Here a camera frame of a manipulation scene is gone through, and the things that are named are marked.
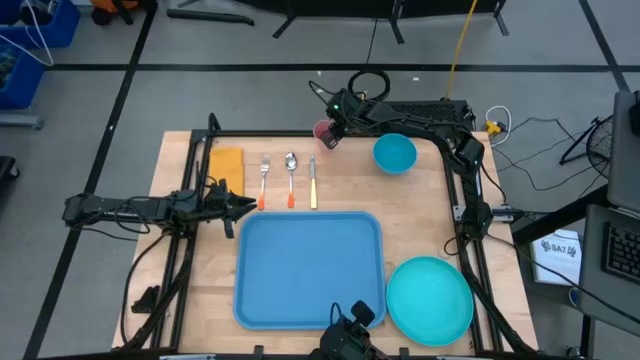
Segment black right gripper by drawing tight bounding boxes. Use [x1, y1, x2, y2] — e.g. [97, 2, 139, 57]
[321, 88, 371, 151]

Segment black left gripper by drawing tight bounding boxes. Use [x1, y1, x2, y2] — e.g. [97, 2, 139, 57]
[203, 180, 259, 224]

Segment pink plastic cup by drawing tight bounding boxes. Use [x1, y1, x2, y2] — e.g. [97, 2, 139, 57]
[312, 119, 335, 149]

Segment blue plastic bowl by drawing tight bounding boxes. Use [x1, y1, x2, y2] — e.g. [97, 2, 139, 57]
[372, 132, 418, 176]

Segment teal plastic plate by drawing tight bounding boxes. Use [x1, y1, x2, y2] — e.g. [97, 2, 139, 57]
[385, 255, 475, 348]

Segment blue plastic tray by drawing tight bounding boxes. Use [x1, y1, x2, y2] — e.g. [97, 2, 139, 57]
[232, 210, 389, 332]

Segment black perforated computer case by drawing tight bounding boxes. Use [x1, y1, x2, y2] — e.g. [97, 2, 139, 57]
[379, 99, 474, 132]

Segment black stand legs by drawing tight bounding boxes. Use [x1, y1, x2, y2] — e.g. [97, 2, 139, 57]
[272, 0, 511, 45]

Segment black curved bar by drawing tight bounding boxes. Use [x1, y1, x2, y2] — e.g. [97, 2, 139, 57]
[166, 8, 255, 27]

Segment grey flat bar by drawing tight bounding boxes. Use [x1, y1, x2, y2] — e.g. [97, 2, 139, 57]
[0, 113, 45, 130]

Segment orange and black object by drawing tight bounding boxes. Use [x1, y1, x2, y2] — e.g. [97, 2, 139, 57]
[89, 0, 159, 26]

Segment black desk beam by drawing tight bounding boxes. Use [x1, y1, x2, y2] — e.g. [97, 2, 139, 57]
[509, 187, 611, 246]

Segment blue storage bin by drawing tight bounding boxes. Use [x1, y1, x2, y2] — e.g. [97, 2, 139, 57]
[0, 0, 81, 50]
[0, 44, 46, 111]

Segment white printed paper sheet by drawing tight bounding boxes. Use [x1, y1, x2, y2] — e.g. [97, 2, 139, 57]
[529, 228, 584, 287]

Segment grey monitor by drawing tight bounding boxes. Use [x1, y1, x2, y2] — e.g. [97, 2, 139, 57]
[607, 89, 640, 214]

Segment grey desk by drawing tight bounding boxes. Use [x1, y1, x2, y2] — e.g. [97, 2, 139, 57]
[569, 203, 640, 336]

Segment black keyboard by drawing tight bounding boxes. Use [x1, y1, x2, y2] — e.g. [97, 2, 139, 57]
[601, 221, 640, 286]

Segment black metal table frame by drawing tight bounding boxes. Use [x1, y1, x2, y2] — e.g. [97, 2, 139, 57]
[119, 112, 539, 354]

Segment spoon with orange handle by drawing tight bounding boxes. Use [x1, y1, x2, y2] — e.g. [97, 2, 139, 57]
[284, 151, 299, 210]

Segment fork with orange handle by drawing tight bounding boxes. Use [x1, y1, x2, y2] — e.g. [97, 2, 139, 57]
[257, 153, 272, 211]

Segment knife with yellow handle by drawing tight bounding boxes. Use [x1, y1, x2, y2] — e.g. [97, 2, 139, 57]
[308, 153, 319, 210]

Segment coiled black cable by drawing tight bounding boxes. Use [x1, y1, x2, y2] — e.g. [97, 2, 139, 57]
[347, 68, 392, 104]

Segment black clamp bracket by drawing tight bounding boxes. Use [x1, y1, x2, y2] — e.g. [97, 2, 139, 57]
[130, 284, 161, 315]

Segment yellow cable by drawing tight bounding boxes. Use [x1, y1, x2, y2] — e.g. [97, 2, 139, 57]
[445, 0, 479, 100]

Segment white looped cable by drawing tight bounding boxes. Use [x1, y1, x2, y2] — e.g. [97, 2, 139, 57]
[484, 104, 513, 147]

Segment black wire fan guard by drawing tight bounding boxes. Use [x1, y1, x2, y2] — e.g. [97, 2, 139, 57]
[558, 113, 615, 179]

